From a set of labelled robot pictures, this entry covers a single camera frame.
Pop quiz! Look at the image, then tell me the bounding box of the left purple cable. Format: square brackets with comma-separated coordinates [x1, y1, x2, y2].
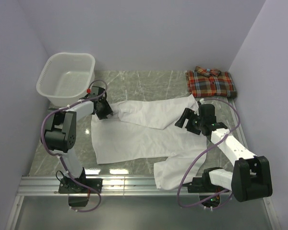
[40, 80, 108, 214]

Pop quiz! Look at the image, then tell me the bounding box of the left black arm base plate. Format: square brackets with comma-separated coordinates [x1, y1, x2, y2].
[58, 177, 103, 208]

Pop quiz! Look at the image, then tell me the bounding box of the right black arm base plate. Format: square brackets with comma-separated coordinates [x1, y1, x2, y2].
[186, 176, 231, 208]

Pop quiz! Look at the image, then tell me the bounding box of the white long sleeve shirt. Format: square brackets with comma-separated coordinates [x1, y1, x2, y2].
[91, 95, 207, 190]

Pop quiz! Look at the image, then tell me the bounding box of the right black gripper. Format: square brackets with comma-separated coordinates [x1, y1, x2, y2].
[175, 108, 204, 135]

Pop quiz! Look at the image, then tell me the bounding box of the white plastic laundry basket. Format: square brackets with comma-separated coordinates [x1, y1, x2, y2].
[36, 52, 96, 107]

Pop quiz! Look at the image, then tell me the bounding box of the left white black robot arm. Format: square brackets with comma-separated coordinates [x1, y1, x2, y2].
[41, 86, 113, 193]

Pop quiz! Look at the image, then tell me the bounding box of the folded plaid flannel shirt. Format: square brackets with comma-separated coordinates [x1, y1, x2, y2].
[185, 66, 238, 98]

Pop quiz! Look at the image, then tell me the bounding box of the aluminium mounting rail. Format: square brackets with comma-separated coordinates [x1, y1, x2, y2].
[16, 175, 177, 196]

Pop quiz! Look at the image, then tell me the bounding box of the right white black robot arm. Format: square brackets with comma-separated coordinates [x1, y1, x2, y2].
[175, 103, 273, 202]

